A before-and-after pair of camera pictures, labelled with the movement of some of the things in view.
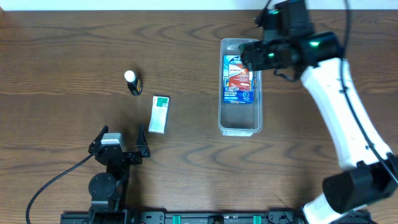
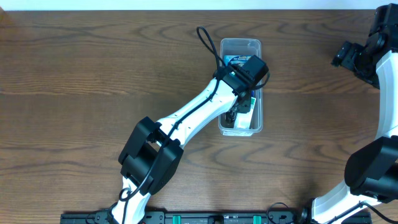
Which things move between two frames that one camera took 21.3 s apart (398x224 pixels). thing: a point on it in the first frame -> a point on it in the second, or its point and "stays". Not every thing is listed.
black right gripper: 258,60 -> 349,56
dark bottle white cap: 134,84 -> 231,117
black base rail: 124,215 stays
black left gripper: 142,152 -> 247,107
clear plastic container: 240,104 stays
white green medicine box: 159,114 -> 243,121
